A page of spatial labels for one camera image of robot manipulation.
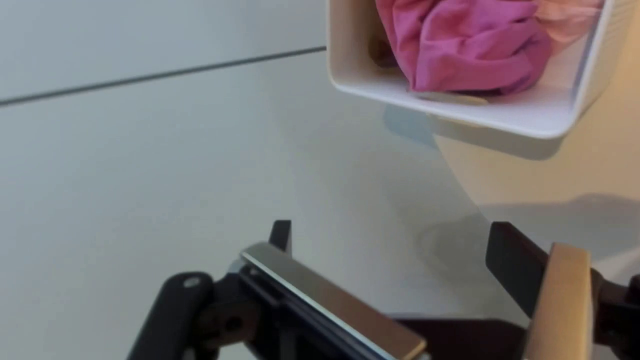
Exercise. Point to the pink cloth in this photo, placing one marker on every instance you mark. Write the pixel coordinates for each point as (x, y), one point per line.
(480, 46)

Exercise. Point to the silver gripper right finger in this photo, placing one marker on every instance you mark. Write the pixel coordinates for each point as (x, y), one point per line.
(554, 289)

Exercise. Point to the white plastic storage box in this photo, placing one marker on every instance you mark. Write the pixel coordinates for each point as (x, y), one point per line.
(571, 84)

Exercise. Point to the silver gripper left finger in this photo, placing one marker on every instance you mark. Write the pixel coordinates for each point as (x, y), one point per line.
(307, 317)

